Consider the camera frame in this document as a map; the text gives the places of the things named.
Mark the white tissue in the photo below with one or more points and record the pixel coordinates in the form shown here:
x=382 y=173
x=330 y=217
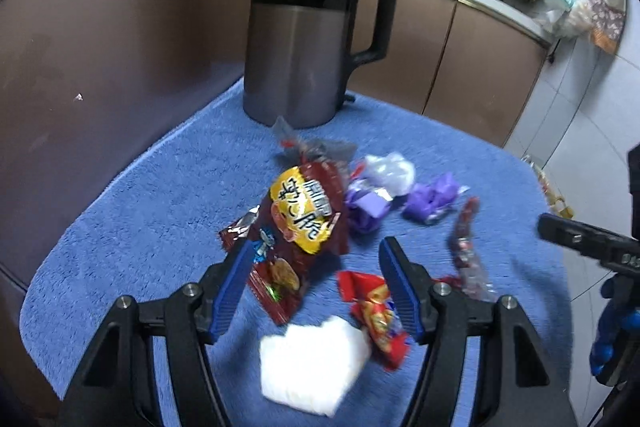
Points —
x=310 y=367

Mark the blue towel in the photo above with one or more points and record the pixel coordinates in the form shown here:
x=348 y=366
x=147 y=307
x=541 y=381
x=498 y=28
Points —
x=150 y=217

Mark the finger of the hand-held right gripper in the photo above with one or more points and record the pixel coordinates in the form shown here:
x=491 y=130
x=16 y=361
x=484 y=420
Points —
x=585 y=239

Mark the large red yellow snack packet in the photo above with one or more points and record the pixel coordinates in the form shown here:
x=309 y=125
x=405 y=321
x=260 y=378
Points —
x=300 y=217

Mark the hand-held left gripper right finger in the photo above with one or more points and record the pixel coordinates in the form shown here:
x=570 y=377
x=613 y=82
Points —
x=398 y=287

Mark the grey clear plastic wrapper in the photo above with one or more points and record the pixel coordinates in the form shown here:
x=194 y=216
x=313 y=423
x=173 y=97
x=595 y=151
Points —
x=320 y=147

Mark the brown kitchen counter cabinet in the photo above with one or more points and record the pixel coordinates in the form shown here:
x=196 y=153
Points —
x=100 y=57

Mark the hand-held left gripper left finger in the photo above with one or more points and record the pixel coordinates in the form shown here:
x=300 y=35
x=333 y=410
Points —
x=232 y=289

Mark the clear white plastic bag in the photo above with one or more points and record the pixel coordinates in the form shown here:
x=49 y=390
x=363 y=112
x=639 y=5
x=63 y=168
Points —
x=392 y=172

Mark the dark red long wrapper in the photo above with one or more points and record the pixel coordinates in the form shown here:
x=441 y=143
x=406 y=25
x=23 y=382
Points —
x=467 y=252

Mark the hanging plastic bags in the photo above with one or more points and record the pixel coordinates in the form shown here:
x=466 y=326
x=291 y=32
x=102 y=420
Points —
x=565 y=17

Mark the grey black electric kettle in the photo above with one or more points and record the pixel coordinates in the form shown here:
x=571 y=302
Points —
x=305 y=37

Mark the small red snack wrapper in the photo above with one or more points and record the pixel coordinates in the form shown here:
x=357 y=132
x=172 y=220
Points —
x=377 y=314

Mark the purple white wrapper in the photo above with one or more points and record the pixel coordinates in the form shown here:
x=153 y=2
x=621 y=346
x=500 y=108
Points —
x=367 y=204

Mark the person's right hand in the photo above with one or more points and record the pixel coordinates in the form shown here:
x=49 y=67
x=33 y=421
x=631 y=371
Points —
x=606 y=337

